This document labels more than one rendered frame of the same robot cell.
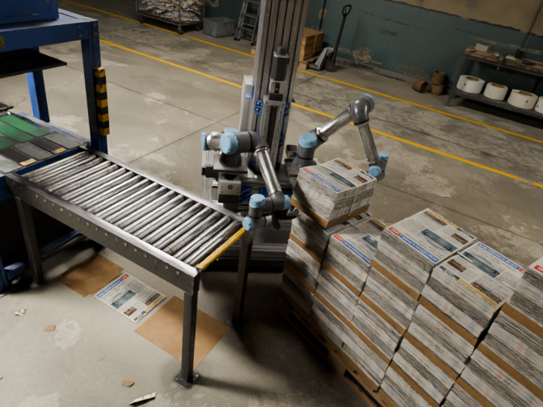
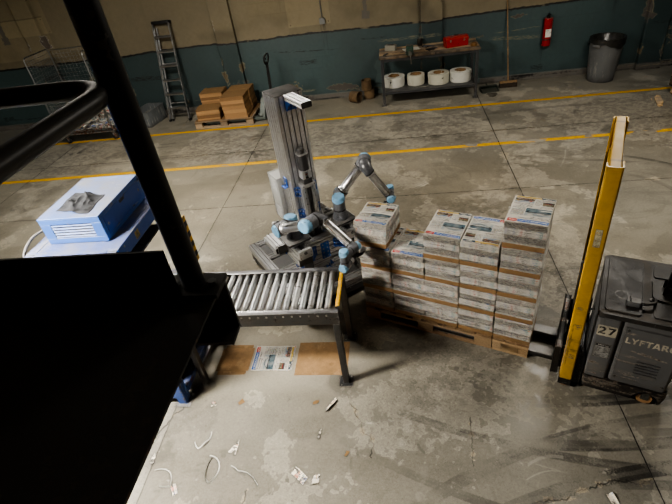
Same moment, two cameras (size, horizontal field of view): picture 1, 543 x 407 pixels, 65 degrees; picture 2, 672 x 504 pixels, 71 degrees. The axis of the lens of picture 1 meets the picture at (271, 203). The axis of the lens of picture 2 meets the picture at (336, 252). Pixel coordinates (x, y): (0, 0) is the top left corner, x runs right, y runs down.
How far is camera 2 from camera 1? 1.67 m
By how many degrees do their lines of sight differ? 12
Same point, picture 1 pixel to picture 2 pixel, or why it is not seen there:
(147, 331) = (302, 370)
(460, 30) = (366, 38)
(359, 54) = not seen: hidden behind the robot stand
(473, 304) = (487, 250)
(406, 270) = (445, 250)
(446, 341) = (482, 276)
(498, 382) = (516, 282)
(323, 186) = (374, 225)
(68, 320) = (247, 391)
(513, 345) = (514, 260)
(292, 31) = (301, 135)
